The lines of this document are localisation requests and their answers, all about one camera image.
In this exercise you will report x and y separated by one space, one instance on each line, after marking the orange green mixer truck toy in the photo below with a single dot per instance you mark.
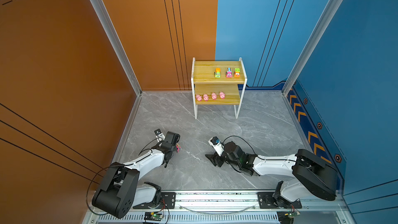
217 73

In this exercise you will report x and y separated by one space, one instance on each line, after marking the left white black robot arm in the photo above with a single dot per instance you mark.
120 189

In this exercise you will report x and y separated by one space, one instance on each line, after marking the right green circuit board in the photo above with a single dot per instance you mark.
287 217

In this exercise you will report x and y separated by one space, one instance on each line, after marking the aluminium front rail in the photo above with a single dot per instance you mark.
234 200

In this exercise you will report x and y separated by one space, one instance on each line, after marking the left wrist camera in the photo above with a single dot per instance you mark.
159 135

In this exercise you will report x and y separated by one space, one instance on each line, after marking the left green circuit board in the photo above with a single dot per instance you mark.
153 218

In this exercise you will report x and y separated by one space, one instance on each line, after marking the white frame wooden shelf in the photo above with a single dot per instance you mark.
203 81

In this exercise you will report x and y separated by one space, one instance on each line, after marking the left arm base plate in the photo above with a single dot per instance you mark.
163 199

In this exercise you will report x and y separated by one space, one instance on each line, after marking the green circuit board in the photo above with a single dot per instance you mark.
153 218
287 217

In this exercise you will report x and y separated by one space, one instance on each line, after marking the green orange dump truck toy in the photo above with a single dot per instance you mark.
237 73

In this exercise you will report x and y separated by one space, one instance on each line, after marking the pink toy truck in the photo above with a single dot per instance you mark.
178 147
229 73

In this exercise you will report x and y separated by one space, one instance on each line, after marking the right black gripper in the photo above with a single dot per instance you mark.
214 159

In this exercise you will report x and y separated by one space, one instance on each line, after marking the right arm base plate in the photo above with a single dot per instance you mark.
267 200

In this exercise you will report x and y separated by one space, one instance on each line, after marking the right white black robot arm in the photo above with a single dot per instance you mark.
308 174

